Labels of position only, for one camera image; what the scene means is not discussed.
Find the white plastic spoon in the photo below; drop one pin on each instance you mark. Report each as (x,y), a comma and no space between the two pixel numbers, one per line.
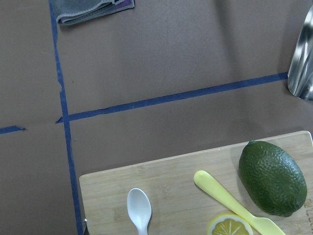
(139,210)

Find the grey folded cloth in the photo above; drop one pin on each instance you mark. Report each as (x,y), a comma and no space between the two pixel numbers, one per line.
(70,12)

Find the lemon slice upper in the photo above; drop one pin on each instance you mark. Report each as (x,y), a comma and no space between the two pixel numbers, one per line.
(229,224)

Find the metal scoop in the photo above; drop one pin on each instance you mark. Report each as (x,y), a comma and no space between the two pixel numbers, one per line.
(300,74)

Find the yellow plastic knife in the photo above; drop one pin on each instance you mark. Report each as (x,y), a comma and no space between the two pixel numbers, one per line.
(212,187)

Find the green avocado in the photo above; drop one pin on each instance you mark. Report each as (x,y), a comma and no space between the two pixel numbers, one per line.
(272,178)

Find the metal board handle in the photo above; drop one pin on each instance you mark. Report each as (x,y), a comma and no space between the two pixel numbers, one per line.
(85,227)

